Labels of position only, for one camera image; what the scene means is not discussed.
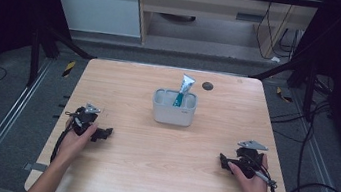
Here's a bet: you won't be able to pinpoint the black and yellow tape strip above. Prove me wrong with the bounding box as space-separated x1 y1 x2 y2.
61 59 77 79
274 86 296 104

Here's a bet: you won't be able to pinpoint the person's right hand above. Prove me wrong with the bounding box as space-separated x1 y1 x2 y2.
223 149 275 192

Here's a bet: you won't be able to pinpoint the dark round table grommet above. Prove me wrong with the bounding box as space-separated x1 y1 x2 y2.
201 80 215 92

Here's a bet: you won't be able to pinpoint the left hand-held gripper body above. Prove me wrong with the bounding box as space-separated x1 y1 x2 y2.
66 99 104 139

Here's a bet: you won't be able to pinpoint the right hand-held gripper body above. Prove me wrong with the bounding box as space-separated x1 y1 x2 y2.
230 137 270 182

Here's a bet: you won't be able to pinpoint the black metal stand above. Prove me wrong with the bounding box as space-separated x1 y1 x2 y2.
243 49 322 123
23 19 101 97

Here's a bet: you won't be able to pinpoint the light wooden desk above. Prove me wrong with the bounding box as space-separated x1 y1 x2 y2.
127 0 325 69

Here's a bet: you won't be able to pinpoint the gray plastic holder box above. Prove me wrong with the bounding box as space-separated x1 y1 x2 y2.
149 86 200 130

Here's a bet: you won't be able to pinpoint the white and teal toothpaste tube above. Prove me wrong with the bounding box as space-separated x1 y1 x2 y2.
171 72 198 110

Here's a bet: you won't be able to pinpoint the black hanging desk cables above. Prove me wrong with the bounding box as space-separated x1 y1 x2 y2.
252 0 303 65

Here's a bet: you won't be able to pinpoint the person's left hand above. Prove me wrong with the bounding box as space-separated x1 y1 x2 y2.
53 116 100 171

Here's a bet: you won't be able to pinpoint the gray tape piece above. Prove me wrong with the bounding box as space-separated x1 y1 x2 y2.
23 160 49 175

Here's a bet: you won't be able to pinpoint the left hand-held gripper cable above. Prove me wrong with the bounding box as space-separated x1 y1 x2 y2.
49 109 80 167

